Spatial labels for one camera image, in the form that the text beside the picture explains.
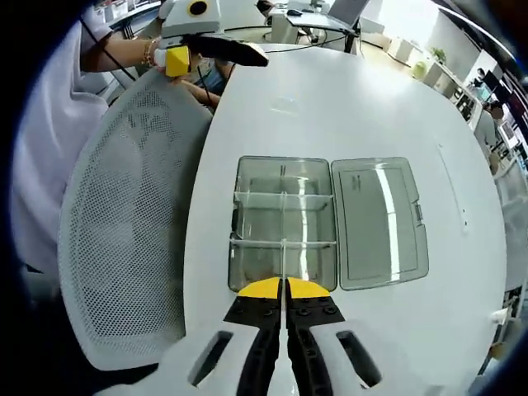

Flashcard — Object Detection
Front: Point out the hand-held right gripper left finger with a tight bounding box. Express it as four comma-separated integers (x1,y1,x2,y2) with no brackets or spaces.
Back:
94,276,285,396

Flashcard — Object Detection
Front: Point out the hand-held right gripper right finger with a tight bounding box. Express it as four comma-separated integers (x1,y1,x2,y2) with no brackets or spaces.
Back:
285,276,436,396

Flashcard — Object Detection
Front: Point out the long clear plastic divider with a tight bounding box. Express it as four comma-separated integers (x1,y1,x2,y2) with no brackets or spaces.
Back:
280,189,289,343

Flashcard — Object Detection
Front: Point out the clear plastic guide fixture box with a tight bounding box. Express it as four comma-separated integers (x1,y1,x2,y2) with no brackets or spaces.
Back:
227,154,431,292

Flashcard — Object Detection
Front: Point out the grey open laptop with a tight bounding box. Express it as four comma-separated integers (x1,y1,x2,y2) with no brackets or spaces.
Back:
327,0,371,27

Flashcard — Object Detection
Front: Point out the person's light shirt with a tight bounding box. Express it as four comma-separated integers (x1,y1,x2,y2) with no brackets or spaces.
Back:
8,7,111,276

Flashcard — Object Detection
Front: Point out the grey mesh office chair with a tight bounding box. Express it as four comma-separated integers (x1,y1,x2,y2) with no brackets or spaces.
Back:
56,67,216,371

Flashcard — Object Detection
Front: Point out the gold bracelet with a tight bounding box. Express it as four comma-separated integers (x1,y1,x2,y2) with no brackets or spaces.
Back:
140,36,161,68

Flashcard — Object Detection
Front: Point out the white table cable slot cover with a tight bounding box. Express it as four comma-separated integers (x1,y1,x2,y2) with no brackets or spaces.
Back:
436,141,472,237

